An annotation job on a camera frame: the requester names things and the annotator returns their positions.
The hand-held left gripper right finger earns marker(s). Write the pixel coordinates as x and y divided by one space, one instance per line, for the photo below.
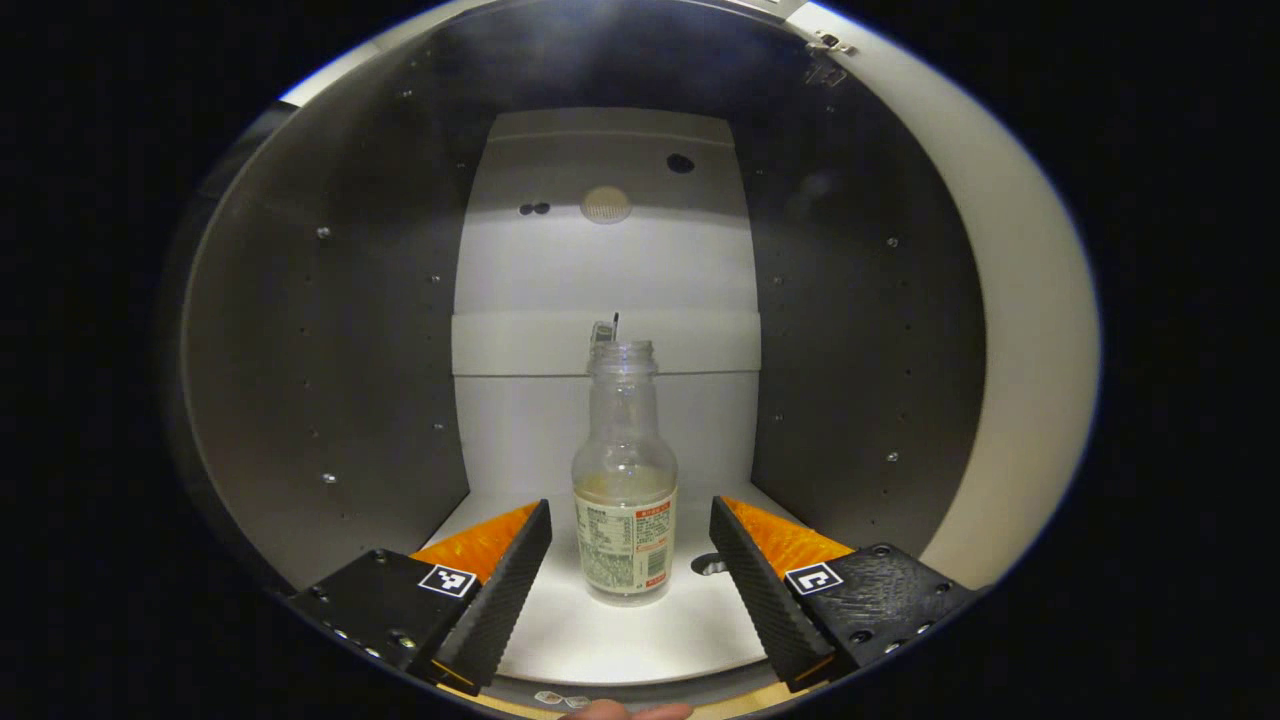
760 590

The clear labelled bottle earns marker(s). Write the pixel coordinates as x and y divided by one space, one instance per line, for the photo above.
625 470

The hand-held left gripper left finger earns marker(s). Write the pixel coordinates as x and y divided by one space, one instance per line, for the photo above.
500 600

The metal door hinge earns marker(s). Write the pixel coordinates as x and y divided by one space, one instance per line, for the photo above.
830 43

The small metal bracket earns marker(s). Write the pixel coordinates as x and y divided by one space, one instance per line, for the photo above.
603 328

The dark grey cabinet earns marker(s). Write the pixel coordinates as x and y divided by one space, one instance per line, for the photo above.
330 350

